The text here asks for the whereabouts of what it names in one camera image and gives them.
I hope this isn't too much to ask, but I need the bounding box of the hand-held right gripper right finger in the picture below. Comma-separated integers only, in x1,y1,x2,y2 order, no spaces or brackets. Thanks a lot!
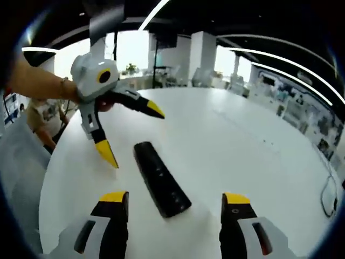
219,192,284,259

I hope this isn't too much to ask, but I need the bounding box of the ceiling light strip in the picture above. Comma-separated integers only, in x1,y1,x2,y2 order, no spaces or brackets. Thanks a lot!
250,61,334,107
228,46,345,105
138,0,171,31

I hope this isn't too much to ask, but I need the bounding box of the small distant green plant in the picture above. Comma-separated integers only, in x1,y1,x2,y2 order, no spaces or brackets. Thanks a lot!
125,63,139,76

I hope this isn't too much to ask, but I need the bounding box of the white square pillar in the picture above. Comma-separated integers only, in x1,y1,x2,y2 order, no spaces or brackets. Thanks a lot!
190,31,218,87

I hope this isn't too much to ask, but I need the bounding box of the white notice board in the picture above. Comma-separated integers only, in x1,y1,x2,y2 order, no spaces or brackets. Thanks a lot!
2,91,21,128

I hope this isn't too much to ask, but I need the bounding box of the white display shelf wall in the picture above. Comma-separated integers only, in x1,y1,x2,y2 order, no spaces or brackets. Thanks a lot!
249,64,343,168

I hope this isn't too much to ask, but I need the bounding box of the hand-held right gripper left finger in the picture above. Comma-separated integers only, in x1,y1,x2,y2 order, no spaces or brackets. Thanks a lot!
58,190,130,259

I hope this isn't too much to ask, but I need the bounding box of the white mesh office chair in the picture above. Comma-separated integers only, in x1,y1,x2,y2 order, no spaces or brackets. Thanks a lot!
0,118,52,255

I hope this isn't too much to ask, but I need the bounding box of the black remote control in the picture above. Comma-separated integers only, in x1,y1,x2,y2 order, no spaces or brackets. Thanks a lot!
133,141,193,219

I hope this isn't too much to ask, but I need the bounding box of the white cable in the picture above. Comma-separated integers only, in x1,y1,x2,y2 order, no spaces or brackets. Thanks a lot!
319,174,339,220

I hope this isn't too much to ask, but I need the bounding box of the black light stand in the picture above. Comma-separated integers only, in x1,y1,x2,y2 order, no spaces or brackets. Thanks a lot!
151,32,163,88

